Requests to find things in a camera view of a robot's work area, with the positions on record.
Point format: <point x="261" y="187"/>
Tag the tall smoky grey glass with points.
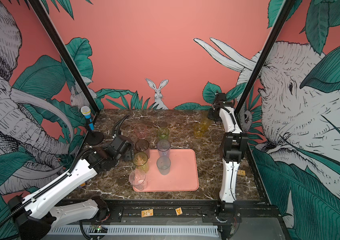
<point x="142" y="146"/>

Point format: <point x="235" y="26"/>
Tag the frosted teal cup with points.
<point x="164" y="165"/>

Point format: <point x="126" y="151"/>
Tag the tall yellow glass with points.
<point x="205" y="121"/>

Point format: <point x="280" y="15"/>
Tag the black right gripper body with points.
<point x="213" y="115"/>

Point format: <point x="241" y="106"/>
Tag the black front rail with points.
<point x="211" y="211"/>

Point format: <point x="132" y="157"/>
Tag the small yellow letter tag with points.
<point x="179" y="211"/>

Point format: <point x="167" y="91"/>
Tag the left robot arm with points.
<point x="36" y="215"/>

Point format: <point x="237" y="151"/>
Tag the black corner frame post left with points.
<point x="42" y="15"/>

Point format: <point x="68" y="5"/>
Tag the tall clear glass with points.
<point x="137" y="179"/>

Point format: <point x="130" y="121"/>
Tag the white ribbed panel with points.
<point x="129" y="230"/>

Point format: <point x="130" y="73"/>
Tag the tall blue glass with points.
<point x="163" y="147"/>

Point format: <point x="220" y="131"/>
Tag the short pink glass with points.
<point x="140" y="131"/>

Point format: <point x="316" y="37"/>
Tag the short yellow glass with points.
<point x="199" y="130"/>

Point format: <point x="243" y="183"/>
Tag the blue toy microphone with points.
<point x="86" y="111"/>

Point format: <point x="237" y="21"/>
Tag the black corner frame post right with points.
<point x="275" y="31"/>

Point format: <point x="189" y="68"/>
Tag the short green glass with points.
<point x="163" y="133"/>

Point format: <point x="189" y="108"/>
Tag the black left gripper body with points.
<point x="130" y="155"/>

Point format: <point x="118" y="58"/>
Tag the pink plastic tray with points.
<point x="182" y="176"/>

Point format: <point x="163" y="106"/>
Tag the yellow tag on rail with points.
<point x="147" y="213"/>

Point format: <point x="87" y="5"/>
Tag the black corner frame post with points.
<point x="275" y="31"/>
<point x="42" y="15"/>

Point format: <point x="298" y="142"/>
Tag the black microphone stand base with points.
<point x="94" y="138"/>

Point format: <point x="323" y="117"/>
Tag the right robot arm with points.
<point x="232" y="150"/>

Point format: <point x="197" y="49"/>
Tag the tall green glass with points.
<point x="141" y="161"/>

